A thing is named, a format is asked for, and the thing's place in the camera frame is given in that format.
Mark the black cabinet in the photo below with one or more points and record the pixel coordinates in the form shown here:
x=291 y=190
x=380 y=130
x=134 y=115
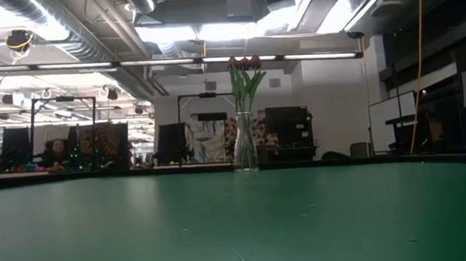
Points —
x=289 y=126

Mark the grey bin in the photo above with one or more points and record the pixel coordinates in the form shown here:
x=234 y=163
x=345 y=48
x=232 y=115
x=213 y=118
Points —
x=359 y=149

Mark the floral cloth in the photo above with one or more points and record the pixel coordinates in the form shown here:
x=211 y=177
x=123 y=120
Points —
x=262 y=134

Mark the person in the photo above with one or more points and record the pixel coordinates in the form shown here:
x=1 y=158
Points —
x=57 y=149

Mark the green table mat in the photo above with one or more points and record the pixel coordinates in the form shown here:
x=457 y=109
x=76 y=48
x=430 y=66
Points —
x=241 y=238

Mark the black table frame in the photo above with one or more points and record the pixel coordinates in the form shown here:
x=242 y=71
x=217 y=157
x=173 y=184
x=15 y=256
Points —
x=53 y=178

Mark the dark red artificial tulip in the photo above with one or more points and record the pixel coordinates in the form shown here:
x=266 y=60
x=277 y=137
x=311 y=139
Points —
x=256 y=61
x=244 y=63
x=233 y=63

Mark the black overhead rig frame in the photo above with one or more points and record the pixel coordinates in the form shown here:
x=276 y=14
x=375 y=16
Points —
x=61 y=98
x=207 y=94

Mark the tall clear glass vase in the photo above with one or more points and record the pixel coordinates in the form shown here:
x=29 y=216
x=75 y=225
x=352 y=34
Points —
x=246 y=154

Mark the long LED light bar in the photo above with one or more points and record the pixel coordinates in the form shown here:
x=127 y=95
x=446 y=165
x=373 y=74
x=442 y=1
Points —
x=157 y=62

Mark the patterned hanging cloth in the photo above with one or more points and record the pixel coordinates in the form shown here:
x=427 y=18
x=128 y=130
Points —
x=107 y=142

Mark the whiteboard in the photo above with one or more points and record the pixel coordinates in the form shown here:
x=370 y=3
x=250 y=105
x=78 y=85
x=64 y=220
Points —
x=390 y=112

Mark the silver spiral air duct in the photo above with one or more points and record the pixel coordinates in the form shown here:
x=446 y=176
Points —
x=80 y=46

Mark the grey ceiling box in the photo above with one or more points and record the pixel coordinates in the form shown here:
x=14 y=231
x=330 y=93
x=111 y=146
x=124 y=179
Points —
x=240 y=5

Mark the black panel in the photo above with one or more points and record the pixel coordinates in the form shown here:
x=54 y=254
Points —
x=171 y=143

